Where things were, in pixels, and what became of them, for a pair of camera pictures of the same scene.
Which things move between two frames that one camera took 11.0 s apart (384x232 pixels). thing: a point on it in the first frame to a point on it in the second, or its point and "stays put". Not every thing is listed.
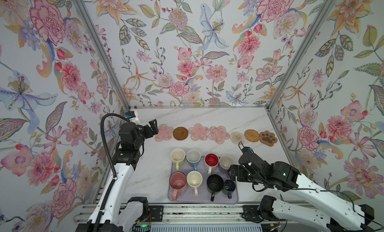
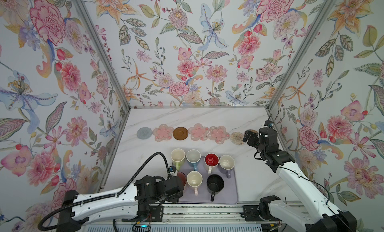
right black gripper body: x=254 y=179 to x=260 y=151
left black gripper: x=154 y=129 to x=177 y=198
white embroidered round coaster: x=236 y=137 stays put
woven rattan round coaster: x=252 y=135 stays put
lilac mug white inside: x=225 y=162 stays put
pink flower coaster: x=198 y=132 stays put
